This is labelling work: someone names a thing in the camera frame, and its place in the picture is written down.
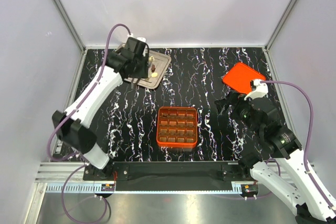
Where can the orange chocolate box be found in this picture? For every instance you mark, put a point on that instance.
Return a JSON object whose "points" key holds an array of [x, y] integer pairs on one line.
{"points": [[179, 129]]}

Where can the aluminium rail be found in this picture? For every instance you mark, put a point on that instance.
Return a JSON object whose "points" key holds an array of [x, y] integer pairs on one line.
{"points": [[55, 172]]}

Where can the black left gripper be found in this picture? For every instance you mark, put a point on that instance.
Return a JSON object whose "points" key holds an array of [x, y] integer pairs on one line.
{"points": [[143, 73]]}

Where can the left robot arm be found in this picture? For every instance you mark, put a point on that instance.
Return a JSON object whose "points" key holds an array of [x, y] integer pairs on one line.
{"points": [[73, 125]]}

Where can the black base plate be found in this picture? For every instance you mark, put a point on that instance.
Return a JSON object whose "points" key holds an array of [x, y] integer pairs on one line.
{"points": [[170, 176]]}

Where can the dark shell chocolate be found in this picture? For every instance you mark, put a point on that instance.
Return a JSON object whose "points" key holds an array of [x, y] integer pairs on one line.
{"points": [[153, 68]]}

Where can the silver metal tray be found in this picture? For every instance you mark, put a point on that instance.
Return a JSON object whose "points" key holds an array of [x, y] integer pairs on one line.
{"points": [[158, 65]]}

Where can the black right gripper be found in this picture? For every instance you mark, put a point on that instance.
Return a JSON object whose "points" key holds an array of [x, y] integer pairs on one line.
{"points": [[232, 98]]}

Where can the orange box lid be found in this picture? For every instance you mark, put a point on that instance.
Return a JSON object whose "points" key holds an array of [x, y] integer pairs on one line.
{"points": [[240, 76]]}

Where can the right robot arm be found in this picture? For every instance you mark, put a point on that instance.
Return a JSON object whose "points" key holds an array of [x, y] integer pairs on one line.
{"points": [[305, 196]]}

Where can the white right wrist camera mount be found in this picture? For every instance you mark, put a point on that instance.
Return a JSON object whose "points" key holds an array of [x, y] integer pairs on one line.
{"points": [[259, 89]]}

